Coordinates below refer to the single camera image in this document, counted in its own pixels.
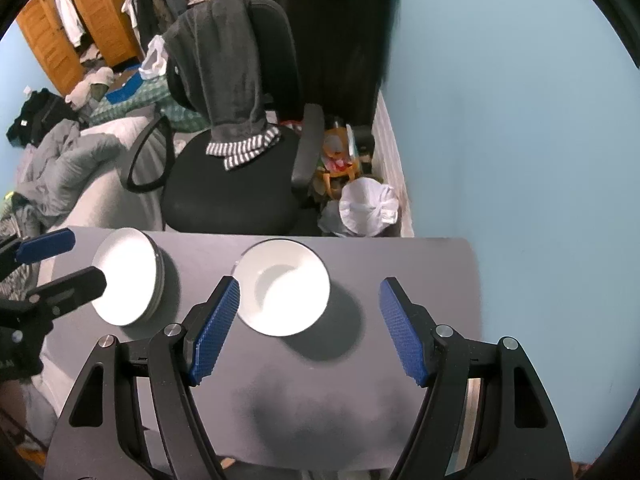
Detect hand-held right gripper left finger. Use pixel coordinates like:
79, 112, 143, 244
42, 275, 242, 480

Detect white ribbed radiator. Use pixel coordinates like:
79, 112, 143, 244
373, 90, 417, 239

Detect white bowl with dark rim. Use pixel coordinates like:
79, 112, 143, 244
234, 238, 331, 337

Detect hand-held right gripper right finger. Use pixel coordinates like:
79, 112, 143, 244
379, 276, 576, 480

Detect grey hoodie with striped cuffs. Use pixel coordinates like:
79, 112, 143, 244
161, 0, 282, 172

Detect grey puffy comforter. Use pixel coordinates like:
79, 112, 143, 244
14, 119, 127, 233

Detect white plastic bag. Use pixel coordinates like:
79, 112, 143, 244
138, 35, 169, 82

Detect blue box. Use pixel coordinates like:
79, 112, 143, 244
104, 70, 144, 104

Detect dark curtain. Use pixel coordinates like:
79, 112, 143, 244
244, 0, 407, 132

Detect white hanging garment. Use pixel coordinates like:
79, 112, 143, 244
53, 0, 87, 50

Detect white clothing bundle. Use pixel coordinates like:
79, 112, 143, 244
64, 66, 117, 112

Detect wooden wardrobe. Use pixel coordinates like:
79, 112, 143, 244
16, 0, 145, 100

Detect trash bin with white liner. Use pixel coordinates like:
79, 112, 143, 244
338, 176, 401, 237

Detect green checkered cloth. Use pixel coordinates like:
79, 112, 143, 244
89, 77, 210, 135

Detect black office chair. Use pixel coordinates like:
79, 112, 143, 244
120, 0, 327, 236

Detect dark hanging clothes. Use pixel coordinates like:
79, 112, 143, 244
121, 0, 190, 58

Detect grey plastic bag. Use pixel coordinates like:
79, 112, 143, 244
317, 200, 352, 237

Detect white plate with dark rim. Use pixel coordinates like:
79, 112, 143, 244
137, 231, 166, 322
91, 227, 160, 326

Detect black clothing pile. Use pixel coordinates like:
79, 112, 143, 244
6, 88, 85, 149

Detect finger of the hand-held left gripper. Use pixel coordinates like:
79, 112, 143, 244
25, 266, 108, 320
0, 227, 77, 281

